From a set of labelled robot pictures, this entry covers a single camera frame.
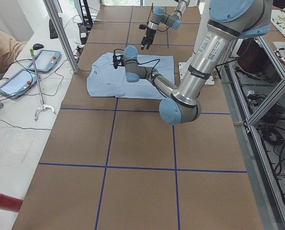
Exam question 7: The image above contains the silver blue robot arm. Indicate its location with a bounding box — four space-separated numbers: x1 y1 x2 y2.
139 0 190 50
120 0 273 125

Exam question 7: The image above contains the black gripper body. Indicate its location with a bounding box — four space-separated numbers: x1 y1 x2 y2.
143 27 156 43

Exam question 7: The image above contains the blue teach pendant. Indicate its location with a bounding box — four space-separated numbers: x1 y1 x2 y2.
34 49 61 73
0 69 40 99

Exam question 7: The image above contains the white camera mast pedestal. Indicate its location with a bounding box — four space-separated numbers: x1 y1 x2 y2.
178 0 232 85

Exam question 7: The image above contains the aluminium frame post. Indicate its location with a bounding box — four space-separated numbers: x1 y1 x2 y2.
43 0 79 73

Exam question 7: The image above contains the black keyboard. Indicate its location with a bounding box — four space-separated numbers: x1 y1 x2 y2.
48 19 58 39

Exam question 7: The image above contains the near blue teach pendant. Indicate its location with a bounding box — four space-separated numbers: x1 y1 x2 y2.
0 69 40 99

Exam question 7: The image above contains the person in beige shirt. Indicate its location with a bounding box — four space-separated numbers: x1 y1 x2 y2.
0 30 25 74

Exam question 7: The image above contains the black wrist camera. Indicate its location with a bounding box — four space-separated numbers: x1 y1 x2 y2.
139 24 147 30
112 48 125 69

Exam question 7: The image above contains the light blue t-shirt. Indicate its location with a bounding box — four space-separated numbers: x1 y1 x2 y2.
86 53 175 100

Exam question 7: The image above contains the black computer mouse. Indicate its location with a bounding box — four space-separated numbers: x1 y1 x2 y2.
33 43 44 50

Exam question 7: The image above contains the black power adapter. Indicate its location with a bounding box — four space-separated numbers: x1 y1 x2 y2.
79 25 88 45

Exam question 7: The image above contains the far blue teach pendant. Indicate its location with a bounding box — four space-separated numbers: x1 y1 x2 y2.
34 49 61 73

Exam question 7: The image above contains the green handled reacher grabber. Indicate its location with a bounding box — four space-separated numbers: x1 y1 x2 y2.
30 49 56 121

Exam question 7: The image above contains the red cylinder bottle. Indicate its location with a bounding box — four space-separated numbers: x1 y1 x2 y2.
0 193 23 213

